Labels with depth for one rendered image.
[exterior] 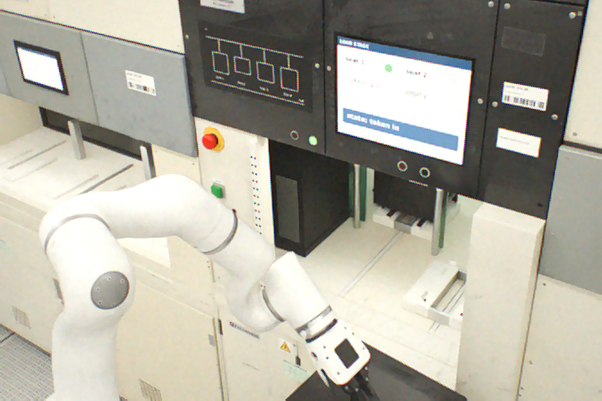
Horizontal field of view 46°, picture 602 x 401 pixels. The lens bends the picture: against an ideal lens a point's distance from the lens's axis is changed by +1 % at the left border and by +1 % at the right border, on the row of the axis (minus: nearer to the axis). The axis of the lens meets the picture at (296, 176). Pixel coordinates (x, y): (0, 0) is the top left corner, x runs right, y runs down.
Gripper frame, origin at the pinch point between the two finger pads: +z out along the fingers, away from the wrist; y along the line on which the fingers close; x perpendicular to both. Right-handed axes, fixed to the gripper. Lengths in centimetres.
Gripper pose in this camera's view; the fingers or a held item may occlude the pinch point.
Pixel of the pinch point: (365, 396)
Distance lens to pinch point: 143.8
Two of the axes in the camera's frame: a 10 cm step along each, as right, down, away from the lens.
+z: 5.6, 8.2, -0.4
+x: -5.2, 3.9, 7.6
